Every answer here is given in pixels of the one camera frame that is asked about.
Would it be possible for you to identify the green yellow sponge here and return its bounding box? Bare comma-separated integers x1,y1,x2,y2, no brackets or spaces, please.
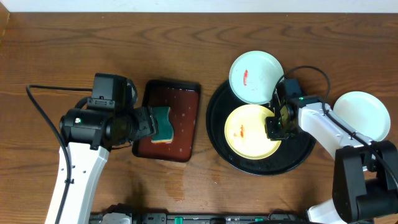
151,106,174,144

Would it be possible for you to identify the yellow plate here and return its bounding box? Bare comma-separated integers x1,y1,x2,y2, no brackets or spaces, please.
224,105,281,160

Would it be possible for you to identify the pale green plate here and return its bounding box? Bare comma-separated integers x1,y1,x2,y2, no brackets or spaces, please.
333,91,391,141
229,50,284,105

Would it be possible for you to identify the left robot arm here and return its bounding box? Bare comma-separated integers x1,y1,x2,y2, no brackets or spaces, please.
46,73,157,223

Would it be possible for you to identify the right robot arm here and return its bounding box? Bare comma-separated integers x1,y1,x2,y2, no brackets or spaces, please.
265,79,397,223

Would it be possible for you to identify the black round tray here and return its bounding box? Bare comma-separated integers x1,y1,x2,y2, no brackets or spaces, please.
206,81,316,176

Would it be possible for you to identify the black rectangular sponge tray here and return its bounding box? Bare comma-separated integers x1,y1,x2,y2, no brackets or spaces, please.
132,80,201,162

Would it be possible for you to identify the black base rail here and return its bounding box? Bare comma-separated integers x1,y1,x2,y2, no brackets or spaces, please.
88,204,309,224

